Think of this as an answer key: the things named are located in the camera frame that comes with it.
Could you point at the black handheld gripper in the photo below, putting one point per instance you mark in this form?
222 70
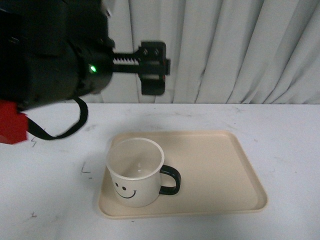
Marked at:
55 50

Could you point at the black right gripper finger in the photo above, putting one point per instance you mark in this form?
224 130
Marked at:
154 66

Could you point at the beige rectangular plastic tray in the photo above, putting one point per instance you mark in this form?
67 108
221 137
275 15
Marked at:
217 177

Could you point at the red gripper handle part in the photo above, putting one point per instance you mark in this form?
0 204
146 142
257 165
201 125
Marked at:
13 124

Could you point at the cream mug with black handle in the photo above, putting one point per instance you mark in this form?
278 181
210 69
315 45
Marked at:
138 172

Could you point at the white pleated curtain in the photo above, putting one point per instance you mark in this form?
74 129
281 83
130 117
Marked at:
223 51

